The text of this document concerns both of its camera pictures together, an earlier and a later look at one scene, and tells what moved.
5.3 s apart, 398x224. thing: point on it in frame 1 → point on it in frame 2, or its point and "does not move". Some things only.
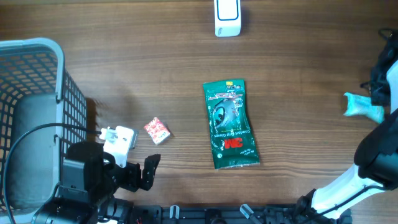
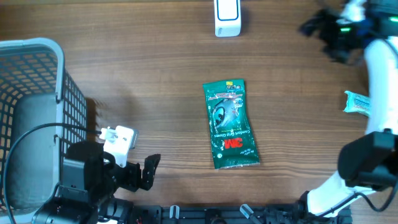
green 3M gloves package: [234, 137] does not move
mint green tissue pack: [362, 106] does not move
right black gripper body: [380, 89] → [348, 38]
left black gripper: [134, 182] does not move
